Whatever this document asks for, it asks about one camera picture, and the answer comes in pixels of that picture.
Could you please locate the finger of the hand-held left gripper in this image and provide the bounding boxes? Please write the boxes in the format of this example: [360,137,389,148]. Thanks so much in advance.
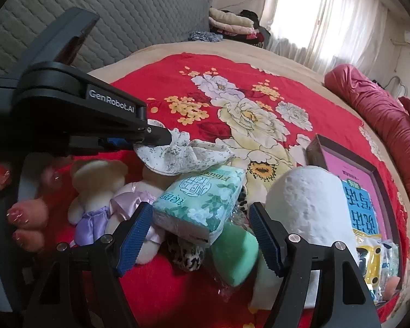
[133,126,174,145]
[66,136,147,151]

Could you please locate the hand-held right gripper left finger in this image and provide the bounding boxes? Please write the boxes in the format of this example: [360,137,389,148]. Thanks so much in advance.
[22,201,154,328]

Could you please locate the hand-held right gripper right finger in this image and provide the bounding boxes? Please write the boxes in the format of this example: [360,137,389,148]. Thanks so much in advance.
[249,201,383,328]

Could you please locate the white floral cloth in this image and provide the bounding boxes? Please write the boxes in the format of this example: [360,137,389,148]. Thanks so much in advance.
[134,119,235,175]

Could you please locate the green sponge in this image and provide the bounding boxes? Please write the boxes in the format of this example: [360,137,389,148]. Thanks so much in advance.
[210,222,260,288]

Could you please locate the white toilet paper roll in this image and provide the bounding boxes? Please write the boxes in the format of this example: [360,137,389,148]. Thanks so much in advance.
[249,165,361,312]

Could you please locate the green tissue pack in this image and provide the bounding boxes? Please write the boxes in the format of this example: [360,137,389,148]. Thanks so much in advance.
[152,165,247,246]

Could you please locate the yellow packet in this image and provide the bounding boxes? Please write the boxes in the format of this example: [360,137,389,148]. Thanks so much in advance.
[353,234,383,301]

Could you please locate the pink box lid tray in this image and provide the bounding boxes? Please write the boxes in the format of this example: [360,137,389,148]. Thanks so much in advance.
[306,134,405,310]

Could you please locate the blue and white packet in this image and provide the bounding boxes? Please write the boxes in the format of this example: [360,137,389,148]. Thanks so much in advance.
[379,239,400,281]

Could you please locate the pink makeup sponge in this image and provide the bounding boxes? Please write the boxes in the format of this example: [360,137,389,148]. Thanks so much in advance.
[384,275,404,294]

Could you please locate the person's left hand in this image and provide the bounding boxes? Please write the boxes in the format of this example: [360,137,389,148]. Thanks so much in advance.
[0,154,76,254]

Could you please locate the red floral blanket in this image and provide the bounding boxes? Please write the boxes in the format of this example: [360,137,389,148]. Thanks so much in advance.
[43,53,409,328]

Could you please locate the blue patterned cloth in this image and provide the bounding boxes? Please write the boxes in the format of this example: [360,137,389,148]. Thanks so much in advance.
[188,31,224,43]

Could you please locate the beige bed sheet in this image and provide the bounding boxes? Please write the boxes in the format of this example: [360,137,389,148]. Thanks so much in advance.
[85,37,410,212]

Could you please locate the pink book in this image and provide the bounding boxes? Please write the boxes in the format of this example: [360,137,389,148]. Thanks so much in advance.
[321,145,388,243]

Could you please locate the grey quilted headboard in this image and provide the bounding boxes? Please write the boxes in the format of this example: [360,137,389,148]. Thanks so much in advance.
[0,0,212,86]

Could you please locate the stack of folded clothes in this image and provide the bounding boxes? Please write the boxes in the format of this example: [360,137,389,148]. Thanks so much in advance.
[208,7,255,35]

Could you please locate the dark red clothes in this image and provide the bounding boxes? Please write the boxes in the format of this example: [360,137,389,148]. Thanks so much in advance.
[246,27,270,46]

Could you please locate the pink quilt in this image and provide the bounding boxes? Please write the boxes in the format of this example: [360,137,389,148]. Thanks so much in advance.
[324,63,410,226]

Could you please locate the white sheer curtain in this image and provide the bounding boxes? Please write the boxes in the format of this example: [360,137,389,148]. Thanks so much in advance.
[253,0,388,76]

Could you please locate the white cable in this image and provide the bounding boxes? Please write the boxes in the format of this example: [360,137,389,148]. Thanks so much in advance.
[384,75,407,96]

